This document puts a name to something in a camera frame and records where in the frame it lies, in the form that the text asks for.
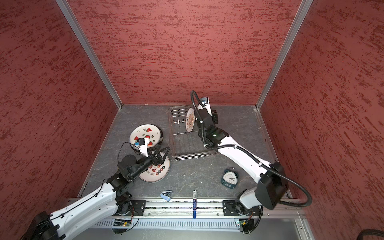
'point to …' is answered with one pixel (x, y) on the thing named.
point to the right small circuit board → (246, 225)
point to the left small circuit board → (120, 222)
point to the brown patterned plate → (190, 120)
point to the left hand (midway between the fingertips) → (166, 150)
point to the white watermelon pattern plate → (148, 131)
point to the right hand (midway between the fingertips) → (208, 110)
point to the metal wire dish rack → (185, 146)
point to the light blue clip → (166, 195)
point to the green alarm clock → (230, 177)
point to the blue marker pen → (194, 204)
